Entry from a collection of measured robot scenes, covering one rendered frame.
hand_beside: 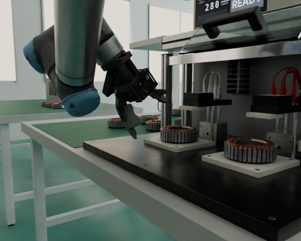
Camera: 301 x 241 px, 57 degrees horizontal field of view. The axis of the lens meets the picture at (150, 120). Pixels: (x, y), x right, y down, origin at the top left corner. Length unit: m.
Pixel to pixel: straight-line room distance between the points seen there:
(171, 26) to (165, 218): 6.30
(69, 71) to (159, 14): 6.03
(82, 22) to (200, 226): 0.34
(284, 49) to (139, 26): 5.54
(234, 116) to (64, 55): 0.66
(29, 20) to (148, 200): 4.93
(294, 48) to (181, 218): 0.45
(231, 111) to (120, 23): 5.07
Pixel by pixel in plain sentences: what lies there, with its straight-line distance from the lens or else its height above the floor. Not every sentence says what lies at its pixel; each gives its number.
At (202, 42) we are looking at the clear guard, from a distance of 0.56.
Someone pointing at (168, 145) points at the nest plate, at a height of 0.78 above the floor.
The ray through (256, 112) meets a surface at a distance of 0.70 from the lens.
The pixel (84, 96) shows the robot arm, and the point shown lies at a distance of 0.56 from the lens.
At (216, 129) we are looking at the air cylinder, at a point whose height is 0.81.
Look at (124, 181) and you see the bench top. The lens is 0.59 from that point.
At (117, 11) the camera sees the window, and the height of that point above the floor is 2.37.
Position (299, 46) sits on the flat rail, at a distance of 0.71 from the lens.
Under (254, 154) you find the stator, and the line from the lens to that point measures 0.61.
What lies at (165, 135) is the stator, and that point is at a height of 0.80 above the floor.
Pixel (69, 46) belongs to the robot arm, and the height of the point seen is 1.01.
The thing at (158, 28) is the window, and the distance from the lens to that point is 6.45.
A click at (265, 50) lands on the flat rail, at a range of 0.75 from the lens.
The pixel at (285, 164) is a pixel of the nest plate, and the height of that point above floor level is 0.78.
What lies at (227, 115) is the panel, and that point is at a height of 0.83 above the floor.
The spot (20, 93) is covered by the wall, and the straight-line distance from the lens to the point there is 5.17.
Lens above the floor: 0.95
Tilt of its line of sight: 7 degrees down
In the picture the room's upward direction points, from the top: straight up
